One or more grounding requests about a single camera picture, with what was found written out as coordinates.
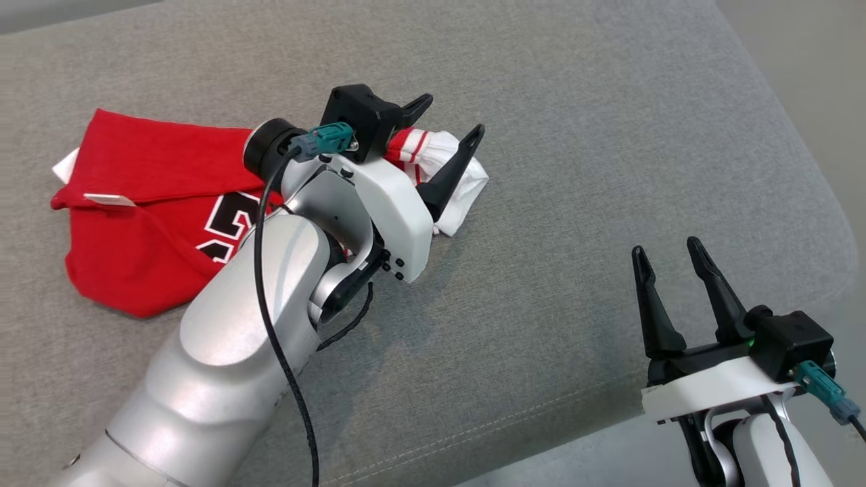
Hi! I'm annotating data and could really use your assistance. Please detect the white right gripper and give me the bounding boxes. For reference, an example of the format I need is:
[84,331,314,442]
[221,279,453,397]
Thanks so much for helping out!
[631,237,799,424]

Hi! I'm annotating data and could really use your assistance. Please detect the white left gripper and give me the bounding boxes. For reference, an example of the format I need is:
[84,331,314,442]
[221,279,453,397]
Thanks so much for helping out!
[281,93,486,283]

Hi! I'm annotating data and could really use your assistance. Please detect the red basketball jersey white sleeves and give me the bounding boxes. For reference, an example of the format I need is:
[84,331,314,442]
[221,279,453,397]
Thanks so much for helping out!
[51,108,489,319]

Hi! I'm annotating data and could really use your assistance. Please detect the black cable teal plug left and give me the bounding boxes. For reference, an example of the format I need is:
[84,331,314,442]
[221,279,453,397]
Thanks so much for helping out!
[254,123,358,487]

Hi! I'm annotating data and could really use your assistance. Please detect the black cable teal plug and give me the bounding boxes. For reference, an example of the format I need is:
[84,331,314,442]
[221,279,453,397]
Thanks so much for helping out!
[761,361,866,487]
[254,123,358,487]

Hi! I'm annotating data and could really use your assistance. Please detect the black cable teal plug right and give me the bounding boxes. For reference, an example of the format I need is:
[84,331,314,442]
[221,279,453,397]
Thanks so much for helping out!
[761,361,866,487]

